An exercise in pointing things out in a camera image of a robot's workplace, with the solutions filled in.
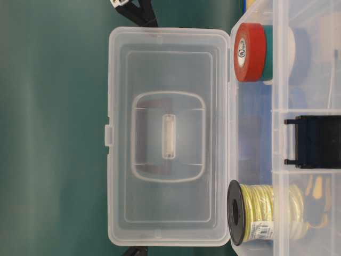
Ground green electrical tape roll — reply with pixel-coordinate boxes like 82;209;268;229
261;25;273;82

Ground black plastic latch clip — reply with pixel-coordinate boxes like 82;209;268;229
284;115;340;169

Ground red electrical tape roll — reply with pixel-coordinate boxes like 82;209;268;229
233;22;266;82

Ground yellow black pliers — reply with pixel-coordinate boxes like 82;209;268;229
304;174;332;229

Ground white tape roll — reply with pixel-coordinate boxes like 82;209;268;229
268;27;296;86

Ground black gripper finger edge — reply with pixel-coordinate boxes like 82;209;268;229
123;246;148;256

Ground yellow wire spool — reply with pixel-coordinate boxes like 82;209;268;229
227;180;308;246

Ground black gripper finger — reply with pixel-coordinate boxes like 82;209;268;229
110;0;158;27

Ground clear plastic tool box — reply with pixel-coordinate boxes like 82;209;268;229
104;1;340;255

